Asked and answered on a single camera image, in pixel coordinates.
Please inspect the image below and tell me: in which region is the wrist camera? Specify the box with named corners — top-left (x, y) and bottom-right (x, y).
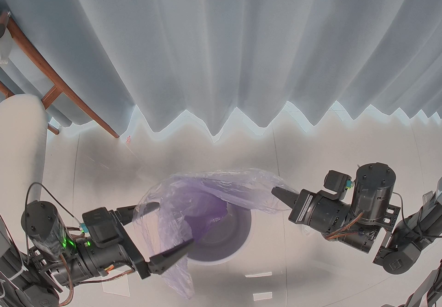
top-left (82, 207), bottom-right (119, 247)
top-left (318, 170), bottom-right (355, 201)

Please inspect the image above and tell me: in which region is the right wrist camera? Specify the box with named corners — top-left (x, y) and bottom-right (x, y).
top-left (318, 170), bottom-right (355, 201)

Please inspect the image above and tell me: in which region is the white trash bin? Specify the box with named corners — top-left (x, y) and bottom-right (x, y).
top-left (188, 204), bottom-right (252, 265)

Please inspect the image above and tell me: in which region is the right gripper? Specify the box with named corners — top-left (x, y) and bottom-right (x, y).
top-left (288, 189), bottom-right (353, 234)

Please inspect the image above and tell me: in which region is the pale blue curtain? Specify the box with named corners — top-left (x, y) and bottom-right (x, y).
top-left (0, 0), bottom-right (442, 138)

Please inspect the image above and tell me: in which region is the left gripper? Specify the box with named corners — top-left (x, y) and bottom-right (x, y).
top-left (74, 202), bottom-right (195, 280)

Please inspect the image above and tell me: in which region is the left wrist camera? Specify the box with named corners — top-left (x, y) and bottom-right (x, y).
top-left (82, 207), bottom-right (119, 247)

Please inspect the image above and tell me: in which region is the black cable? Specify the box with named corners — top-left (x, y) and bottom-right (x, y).
top-left (26, 181), bottom-right (83, 227)

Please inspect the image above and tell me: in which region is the purple plastic bag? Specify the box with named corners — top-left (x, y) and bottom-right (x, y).
top-left (133, 168), bottom-right (299, 299)

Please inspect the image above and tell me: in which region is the wooden chair with cream cushions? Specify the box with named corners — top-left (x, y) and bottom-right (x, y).
top-left (0, 11), bottom-right (120, 230)

